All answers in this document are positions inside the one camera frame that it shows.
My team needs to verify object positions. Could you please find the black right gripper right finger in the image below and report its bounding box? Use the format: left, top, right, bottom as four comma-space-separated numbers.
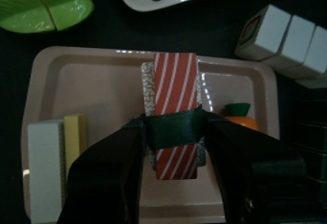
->
203, 110, 309, 224

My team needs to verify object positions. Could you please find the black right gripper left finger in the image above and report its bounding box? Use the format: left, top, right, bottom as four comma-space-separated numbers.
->
56, 116, 148, 224

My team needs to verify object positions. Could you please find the dark green seaweed band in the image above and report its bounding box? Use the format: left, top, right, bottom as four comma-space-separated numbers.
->
141, 104, 209, 151

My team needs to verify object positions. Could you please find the red striped salmon slice toy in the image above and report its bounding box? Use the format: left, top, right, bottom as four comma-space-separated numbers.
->
152, 52, 200, 181

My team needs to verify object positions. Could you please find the yellow egg slice toy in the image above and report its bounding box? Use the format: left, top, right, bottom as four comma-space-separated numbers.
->
62, 113, 89, 175

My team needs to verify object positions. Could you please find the yellow corn toy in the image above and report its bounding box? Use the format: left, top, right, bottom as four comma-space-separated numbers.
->
223, 102, 260, 132

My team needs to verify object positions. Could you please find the black ridged object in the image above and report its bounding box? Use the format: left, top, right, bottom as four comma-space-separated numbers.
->
292, 98, 327, 205

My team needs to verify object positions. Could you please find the pink plastic tray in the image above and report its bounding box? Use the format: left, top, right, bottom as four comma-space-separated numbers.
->
18, 45, 283, 224

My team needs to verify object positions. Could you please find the white maki piece coloured face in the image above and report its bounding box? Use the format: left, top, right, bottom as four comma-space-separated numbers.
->
233, 3, 293, 62

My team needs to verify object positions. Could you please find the green toy star fruit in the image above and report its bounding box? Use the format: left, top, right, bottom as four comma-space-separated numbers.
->
0, 0, 96, 34

